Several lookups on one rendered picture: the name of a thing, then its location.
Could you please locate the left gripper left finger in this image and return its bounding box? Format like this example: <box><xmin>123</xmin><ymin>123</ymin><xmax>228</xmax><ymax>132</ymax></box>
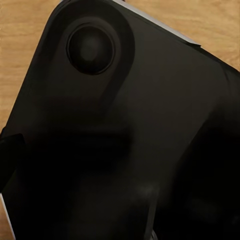
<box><xmin>0</xmin><ymin>133</ymin><xmax>26</xmax><ymax>193</ymax></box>

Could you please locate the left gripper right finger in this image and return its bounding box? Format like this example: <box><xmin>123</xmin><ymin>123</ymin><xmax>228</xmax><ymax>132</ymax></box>
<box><xmin>224</xmin><ymin>133</ymin><xmax>240</xmax><ymax>173</ymax></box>

